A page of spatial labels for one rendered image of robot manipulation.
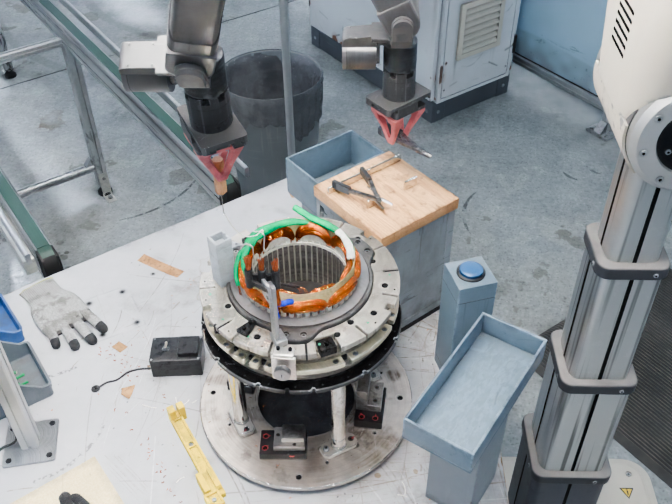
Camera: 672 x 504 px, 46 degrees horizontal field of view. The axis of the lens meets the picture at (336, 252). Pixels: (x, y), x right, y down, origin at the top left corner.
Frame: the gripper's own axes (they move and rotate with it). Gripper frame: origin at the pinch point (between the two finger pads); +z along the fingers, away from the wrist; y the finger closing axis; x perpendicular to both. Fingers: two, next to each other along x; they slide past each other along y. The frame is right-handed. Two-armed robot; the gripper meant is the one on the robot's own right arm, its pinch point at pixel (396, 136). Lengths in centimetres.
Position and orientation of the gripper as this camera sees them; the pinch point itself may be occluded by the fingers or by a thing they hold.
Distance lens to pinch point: 147.9
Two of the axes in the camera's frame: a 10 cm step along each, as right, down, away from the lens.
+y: -7.9, 4.3, -4.4
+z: 0.2, 7.3, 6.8
